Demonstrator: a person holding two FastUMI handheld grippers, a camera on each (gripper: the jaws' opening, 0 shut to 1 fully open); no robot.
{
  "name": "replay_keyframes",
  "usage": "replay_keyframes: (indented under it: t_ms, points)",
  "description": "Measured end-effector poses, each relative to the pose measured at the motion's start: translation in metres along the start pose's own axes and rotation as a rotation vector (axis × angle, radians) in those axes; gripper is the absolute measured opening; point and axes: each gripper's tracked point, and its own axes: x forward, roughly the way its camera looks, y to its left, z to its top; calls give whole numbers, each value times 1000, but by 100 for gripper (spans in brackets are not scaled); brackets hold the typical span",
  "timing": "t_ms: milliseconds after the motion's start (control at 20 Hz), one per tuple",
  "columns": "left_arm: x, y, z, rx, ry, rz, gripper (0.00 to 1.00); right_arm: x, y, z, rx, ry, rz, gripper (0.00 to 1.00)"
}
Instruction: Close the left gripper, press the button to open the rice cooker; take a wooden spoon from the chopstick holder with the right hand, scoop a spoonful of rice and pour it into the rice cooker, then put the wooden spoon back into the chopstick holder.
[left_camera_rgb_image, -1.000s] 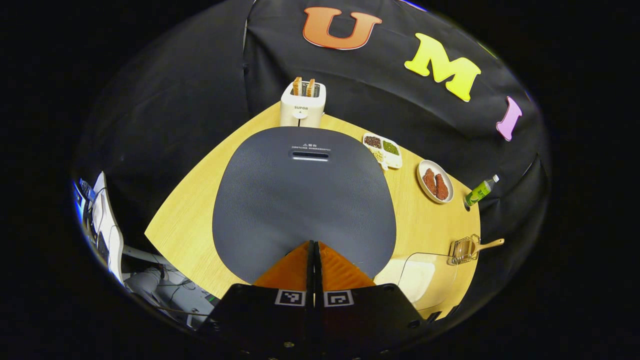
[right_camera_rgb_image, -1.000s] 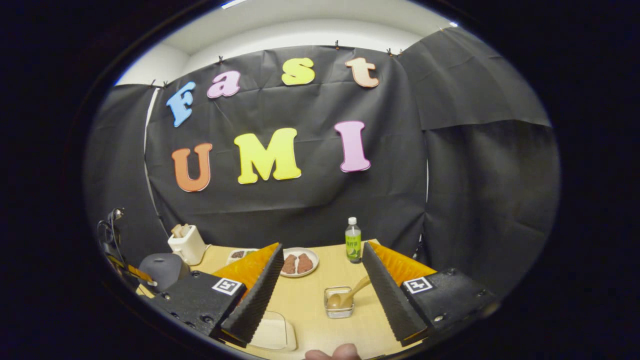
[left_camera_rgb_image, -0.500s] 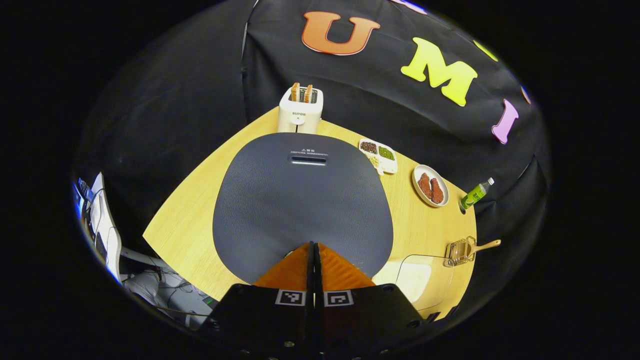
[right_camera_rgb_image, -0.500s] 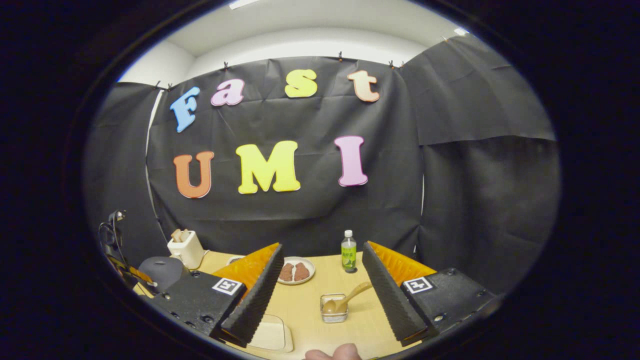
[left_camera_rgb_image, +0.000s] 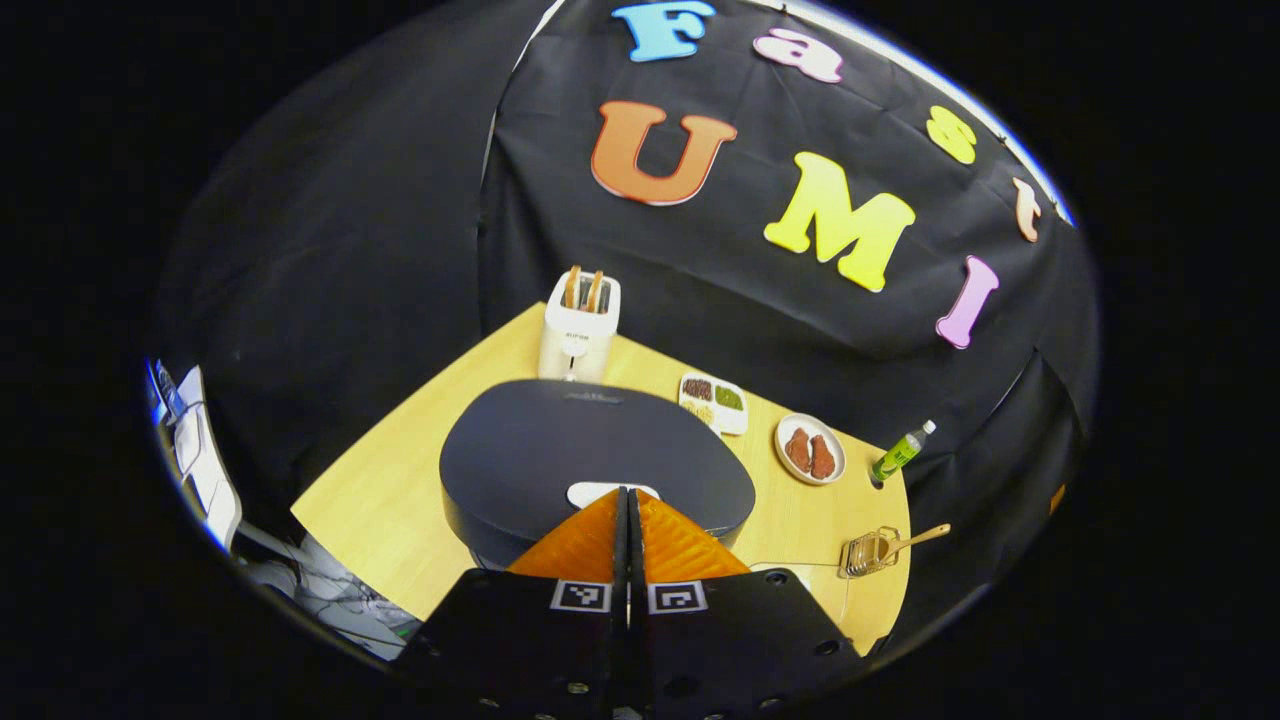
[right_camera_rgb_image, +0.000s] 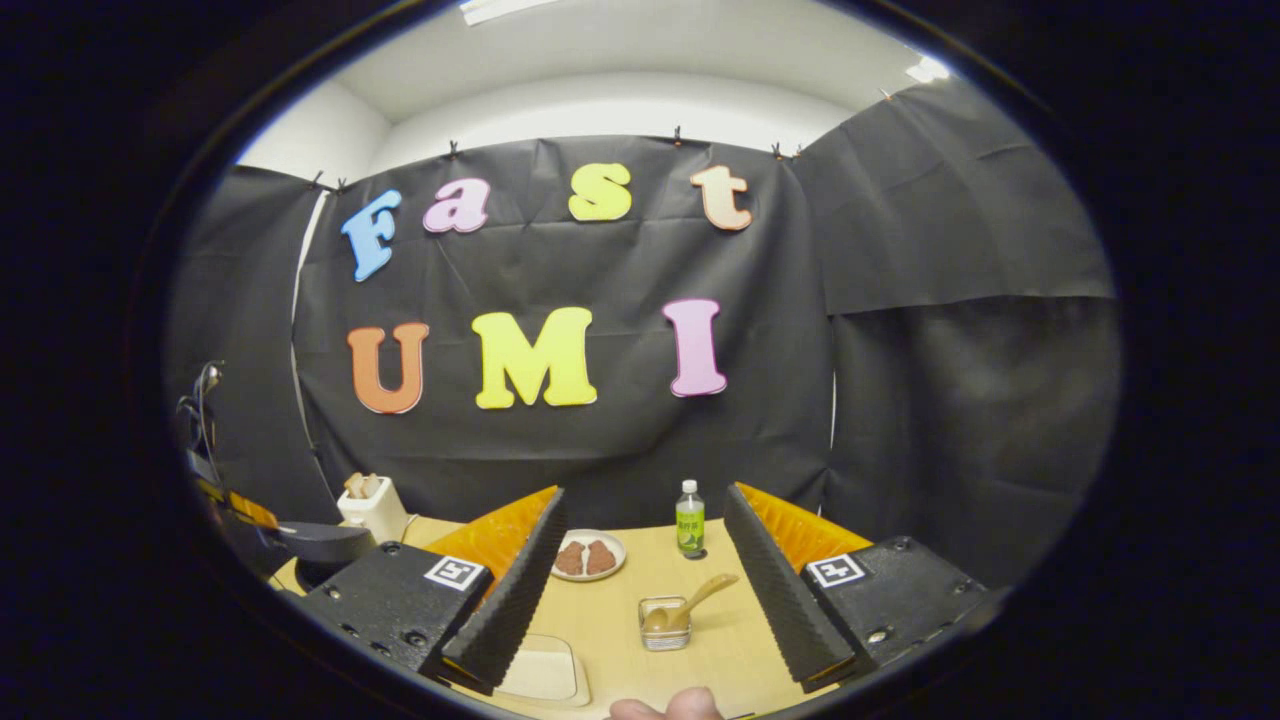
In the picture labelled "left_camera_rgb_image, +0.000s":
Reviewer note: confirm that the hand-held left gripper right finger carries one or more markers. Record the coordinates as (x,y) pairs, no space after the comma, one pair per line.
(720,640)

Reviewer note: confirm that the black backdrop cloth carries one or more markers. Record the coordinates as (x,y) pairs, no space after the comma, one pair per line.
(350,200)

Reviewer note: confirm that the white toaster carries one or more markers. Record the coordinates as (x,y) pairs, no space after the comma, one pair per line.
(578,345)

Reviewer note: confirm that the white divided dish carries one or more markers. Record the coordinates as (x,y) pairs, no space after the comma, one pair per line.
(735,422)

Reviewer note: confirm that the green beans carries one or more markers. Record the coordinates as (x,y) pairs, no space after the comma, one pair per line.
(729,398)

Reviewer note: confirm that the brown beans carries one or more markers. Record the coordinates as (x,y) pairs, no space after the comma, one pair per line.
(697,389)

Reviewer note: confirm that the pale beans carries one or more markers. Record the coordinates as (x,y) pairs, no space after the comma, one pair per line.
(700,412)

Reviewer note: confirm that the brown meat piece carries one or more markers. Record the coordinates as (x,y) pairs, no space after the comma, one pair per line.
(822,457)
(797,450)

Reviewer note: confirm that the green drink bottle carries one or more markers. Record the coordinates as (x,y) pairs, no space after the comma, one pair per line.
(898,455)

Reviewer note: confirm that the white round plate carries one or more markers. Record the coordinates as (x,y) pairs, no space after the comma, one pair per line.
(810,478)

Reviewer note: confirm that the dark grey rice cooker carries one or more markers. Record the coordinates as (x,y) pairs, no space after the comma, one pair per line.
(560,440)

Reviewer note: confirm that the wooden spoon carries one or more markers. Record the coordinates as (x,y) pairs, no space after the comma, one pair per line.
(915,540)

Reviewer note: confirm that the toast bread slice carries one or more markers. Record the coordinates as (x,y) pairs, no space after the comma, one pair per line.
(572,287)
(595,291)

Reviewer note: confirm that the white side desk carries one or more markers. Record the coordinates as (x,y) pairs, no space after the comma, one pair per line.
(210,470)

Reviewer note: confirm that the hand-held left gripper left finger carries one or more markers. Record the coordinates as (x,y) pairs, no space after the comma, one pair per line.
(540,640)

